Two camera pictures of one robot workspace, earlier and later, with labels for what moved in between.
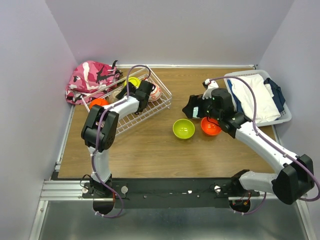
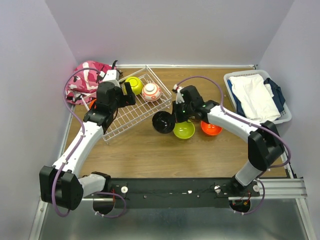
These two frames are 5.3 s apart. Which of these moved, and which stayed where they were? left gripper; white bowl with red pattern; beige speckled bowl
Moved: left gripper; beige speckled bowl
Stayed: white bowl with red pattern
